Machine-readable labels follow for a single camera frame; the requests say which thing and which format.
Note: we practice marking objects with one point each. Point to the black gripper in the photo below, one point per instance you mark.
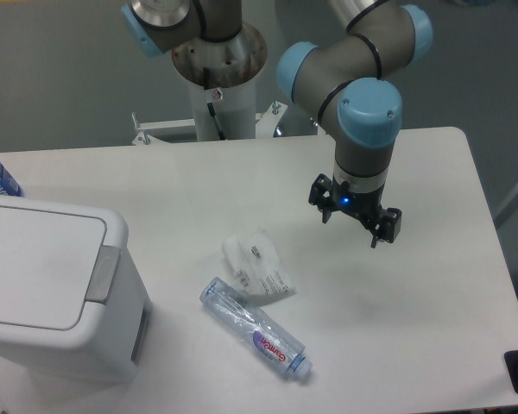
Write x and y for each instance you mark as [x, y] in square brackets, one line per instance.
[329, 196]

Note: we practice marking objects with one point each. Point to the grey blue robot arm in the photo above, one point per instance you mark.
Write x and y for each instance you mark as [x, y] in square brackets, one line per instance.
[343, 87]

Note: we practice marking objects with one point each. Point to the white trash can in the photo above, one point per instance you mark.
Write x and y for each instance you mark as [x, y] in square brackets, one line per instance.
[105, 342]

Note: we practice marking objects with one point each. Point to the white trash can lid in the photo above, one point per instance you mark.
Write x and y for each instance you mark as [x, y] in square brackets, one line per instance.
[46, 264]

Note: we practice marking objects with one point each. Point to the clear plastic wrapper bag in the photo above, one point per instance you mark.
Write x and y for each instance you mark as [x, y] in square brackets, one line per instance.
[257, 269]

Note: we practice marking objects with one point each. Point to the clear crushed plastic bottle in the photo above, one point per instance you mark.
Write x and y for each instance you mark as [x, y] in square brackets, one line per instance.
[273, 344]

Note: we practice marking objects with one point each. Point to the white metal base frame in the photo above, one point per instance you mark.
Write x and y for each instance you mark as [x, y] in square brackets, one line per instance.
[277, 121]

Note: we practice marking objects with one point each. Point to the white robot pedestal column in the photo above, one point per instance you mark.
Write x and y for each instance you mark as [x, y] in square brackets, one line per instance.
[221, 77]

